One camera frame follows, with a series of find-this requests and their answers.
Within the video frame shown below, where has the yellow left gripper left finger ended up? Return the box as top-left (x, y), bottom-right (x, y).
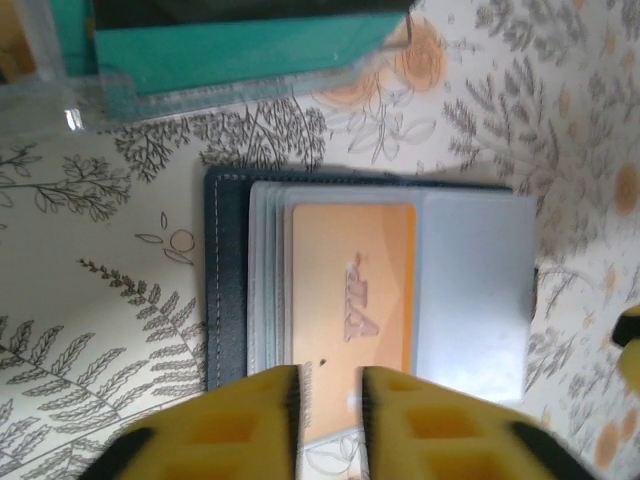
top-left (89, 364), bottom-right (305, 480)

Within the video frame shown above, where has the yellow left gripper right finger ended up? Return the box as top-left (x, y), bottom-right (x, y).
top-left (360, 367), bottom-right (599, 480)

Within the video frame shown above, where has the navy leather card holder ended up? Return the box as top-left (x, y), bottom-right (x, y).
top-left (203, 165), bottom-right (540, 446)

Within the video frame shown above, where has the orange VIP card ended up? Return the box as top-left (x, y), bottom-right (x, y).
top-left (291, 203), bottom-right (418, 444)

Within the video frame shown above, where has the teal plastic card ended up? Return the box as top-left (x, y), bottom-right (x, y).
top-left (62, 12), bottom-right (409, 121)

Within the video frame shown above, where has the clear acrylic card stand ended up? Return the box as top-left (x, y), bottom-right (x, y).
top-left (0, 0), bottom-right (416, 134)

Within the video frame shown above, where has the floral print tablecloth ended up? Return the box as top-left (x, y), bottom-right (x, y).
top-left (0, 0), bottom-right (640, 480)

